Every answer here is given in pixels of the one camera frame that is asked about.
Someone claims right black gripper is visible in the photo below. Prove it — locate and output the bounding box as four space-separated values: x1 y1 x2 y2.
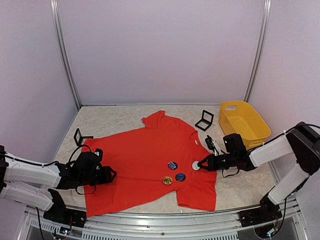
198 152 237 171

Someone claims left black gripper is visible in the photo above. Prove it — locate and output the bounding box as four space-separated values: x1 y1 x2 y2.
79 165 116 186

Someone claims red t-shirt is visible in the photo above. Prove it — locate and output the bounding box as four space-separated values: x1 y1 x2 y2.
84 110 217 217

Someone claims yellow sunflower brooch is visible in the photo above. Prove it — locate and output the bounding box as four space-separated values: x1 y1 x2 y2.
162 176 173 185

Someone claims black case with yellow brooch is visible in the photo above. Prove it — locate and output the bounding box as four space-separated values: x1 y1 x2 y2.
194 109 215 132

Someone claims black case with teal brooch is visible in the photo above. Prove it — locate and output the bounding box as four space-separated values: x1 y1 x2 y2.
73 128 94 147

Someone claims yellow plastic basket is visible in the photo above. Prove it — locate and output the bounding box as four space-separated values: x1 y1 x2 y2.
218 101 271 150

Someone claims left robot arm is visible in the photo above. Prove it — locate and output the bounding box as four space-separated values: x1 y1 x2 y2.
0 146 117 223

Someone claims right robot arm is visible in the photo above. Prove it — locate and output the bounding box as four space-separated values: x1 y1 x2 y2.
192 122 320 222

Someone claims dark blue pinned badge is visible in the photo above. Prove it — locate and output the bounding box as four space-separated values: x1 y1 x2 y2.
167 161 178 170

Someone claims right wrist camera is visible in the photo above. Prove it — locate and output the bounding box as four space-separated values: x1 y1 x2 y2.
205 135 221 156

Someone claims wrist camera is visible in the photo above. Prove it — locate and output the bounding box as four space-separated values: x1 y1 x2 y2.
94 148 103 162
205 135 221 156

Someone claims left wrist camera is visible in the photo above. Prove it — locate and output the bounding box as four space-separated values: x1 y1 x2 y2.
94 148 103 162

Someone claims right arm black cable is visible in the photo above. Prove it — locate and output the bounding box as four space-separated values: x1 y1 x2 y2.
221 168 240 179

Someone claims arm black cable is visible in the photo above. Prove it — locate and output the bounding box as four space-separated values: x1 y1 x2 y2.
67 144 97 196
221 168 240 179

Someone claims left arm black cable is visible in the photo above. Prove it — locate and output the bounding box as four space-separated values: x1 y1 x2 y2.
67 144 97 196

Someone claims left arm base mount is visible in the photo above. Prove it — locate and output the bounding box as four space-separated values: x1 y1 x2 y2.
43 208 87 228

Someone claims front aluminium rail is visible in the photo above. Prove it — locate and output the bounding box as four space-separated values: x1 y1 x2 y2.
14 197 311 240

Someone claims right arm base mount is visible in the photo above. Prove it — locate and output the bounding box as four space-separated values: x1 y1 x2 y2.
238 207 283 228

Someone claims left aluminium frame post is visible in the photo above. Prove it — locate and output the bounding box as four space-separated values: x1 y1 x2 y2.
49 0 82 111

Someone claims aluminium frame post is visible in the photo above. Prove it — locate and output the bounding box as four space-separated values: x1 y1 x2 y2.
244 0 272 103
49 0 82 111

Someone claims right aluminium frame post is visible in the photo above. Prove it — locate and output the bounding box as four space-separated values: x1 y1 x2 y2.
244 0 272 103

